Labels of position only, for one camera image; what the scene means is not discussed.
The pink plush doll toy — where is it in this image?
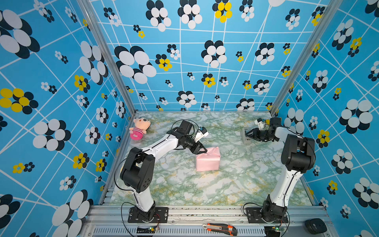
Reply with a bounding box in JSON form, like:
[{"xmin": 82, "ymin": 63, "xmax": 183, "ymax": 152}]
[{"xmin": 129, "ymin": 117, "xmax": 151, "ymax": 140}]

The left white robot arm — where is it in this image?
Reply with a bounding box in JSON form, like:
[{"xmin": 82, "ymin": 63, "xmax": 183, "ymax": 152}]
[{"xmin": 120, "ymin": 119, "xmax": 208, "ymax": 214}]

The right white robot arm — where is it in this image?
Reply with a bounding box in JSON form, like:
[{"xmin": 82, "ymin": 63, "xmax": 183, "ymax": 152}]
[{"xmin": 245, "ymin": 118, "xmax": 315, "ymax": 222}]

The black computer mouse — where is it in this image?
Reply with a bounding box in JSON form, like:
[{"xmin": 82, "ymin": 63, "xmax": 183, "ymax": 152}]
[{"xmin": 305, "ymin": 218, "xmax": 327, "ymax": 235}]

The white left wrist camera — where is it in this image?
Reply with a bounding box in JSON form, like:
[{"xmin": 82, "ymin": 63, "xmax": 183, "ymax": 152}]
[{"xmin": 199, "ymin": 127, "xmax": 209, "ymax": 136}]

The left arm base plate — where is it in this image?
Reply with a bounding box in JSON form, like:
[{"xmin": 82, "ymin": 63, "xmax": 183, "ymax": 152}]
[{"xmin": 128, "ymin": 205, "xmax": 169, "ymax": 223}]

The red black utility knife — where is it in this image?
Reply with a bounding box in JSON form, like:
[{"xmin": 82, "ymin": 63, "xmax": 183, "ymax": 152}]
[{"xmin": 202, "ymin": 223, "xmax": 238, "ymax": 236}]

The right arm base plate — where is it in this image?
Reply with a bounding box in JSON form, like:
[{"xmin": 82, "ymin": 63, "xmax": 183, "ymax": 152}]
[{"xmin": 245, "ymin": 200, "xmax": 289, "ymax": 224}]

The purple wrapping paper sheet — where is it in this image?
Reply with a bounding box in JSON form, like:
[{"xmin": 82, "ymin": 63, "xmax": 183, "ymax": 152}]
[{"xmin": 196, "ymin": 147, "xmax": 221, "ymax": 172}]

